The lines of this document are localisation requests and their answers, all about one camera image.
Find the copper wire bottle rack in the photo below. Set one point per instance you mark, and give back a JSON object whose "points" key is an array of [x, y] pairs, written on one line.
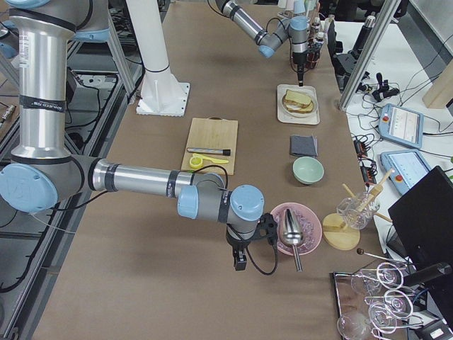
{"points": [[314, 41]]}

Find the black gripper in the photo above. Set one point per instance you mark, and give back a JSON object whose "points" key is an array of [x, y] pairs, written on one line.
{"points": [[237, 245], [299, 60]]}

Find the pink bowl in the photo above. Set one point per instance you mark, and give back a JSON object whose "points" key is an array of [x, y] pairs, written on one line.
{"points": [[311, 226]]}

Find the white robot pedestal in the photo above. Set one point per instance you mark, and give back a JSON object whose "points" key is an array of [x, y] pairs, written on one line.
{"points": [[161, 93]]}

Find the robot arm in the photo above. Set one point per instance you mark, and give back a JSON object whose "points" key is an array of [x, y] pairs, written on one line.
{"points": [[294, 29], [43, 172]]}

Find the drink bottle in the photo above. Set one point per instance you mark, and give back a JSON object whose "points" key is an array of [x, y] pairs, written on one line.
{"points": [[315, 27], [317, 45]]}

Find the glass tray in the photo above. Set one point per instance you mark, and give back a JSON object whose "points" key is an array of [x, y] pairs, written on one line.
{"points": [[344, 294]]}

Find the black thermos bottle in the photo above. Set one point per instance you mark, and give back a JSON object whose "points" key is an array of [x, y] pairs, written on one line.
{"points": [[364, 34]]}

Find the aluminium frame post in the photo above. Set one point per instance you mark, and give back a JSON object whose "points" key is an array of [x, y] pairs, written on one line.
{"points": [[383, 19]]}

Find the steel scoop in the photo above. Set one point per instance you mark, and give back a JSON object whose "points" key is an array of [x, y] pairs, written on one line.
{"points": [[291, 235]]}

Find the lemon half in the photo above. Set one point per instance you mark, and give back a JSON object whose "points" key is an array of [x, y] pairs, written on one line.
{"points": [[195, 162]]}

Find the wooden mug tree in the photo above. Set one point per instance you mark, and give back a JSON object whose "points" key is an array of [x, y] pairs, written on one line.
{"points": [[335, 230]]}

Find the wine glass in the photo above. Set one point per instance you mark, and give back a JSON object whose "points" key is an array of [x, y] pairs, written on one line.
{"points": [[375, 321], [370, 281], [398, 303]]}

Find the blue teach pendant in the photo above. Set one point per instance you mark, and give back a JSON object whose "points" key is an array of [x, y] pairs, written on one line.
{"points": [[409, 167], [401, 125]]}

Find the green bowl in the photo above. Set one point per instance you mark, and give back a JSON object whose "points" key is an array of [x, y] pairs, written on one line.
{"points": [[308, 170]]}

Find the white plate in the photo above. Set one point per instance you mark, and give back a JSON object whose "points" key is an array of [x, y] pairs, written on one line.
{"points": [[312, 100]]}

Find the grey folded cloth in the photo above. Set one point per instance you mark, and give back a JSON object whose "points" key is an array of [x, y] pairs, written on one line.
{"points": [[302, 146]]}

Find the cream serving tray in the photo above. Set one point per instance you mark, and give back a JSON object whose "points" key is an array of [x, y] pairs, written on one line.
{"points": [[285, 117]]}

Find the black camera stand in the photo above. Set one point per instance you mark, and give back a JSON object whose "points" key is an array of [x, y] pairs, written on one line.
{"points": [[343, 63]]}

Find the glass mug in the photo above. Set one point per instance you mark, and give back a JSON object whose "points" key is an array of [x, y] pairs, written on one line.
{"points": [[355, 212]]}

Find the blue cup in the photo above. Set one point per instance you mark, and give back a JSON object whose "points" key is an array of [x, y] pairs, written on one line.
{"points": [[298, 7]]}

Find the wooden cutting board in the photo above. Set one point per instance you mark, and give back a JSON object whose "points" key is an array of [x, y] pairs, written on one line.
{"points": [[214, 134]]}

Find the white cup rack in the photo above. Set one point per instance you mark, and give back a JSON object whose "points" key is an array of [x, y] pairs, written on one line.
{"points": [[283, 14]]}

